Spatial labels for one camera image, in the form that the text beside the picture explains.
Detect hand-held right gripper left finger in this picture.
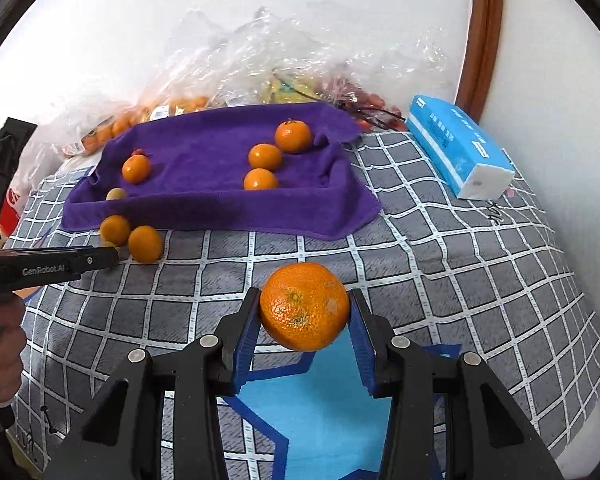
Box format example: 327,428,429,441
42,287,262,480

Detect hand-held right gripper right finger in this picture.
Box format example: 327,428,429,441
349,289,566,480

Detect large mandarin orange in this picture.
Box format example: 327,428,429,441
259,262,351,352

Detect person's left hand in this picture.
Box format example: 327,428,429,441
0,299,27,402

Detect grey checkered blanket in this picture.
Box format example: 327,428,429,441
0,130,600,480

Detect clear bag of oranges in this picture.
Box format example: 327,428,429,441
15,85,136,201

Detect purple towel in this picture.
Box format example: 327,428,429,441
60,101,383,241

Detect white-labelled bag of oranges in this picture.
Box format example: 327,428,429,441
130,91,217,125

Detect blue tissue pack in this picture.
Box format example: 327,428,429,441
405,94,516,201

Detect red cherry tomatoes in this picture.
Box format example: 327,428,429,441
320,72,409,133

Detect bag of yellow fruit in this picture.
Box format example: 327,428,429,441
225,67,326,108

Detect crinkled clear plastic bag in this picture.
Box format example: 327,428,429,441
140,5,456,111

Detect black wire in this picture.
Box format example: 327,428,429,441
340,102,407,131

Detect brown wooden frame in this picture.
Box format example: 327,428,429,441
454,0,506,122

